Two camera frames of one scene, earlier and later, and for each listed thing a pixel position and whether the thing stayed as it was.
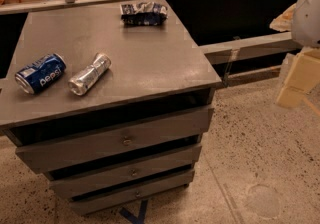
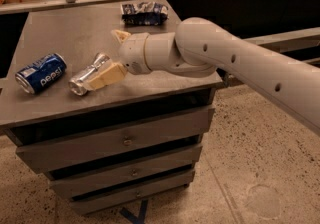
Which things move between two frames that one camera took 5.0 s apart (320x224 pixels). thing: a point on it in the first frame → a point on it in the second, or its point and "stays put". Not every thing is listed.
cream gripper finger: x=302 y=77 → x=112 y=73
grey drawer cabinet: x=110 y=102 stays put
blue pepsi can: x=40 y=74 stays put
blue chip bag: x=143 y=13 stays put
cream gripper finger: x=284 y=22 → x=120 y=35
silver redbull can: x=85 y=79 stays put
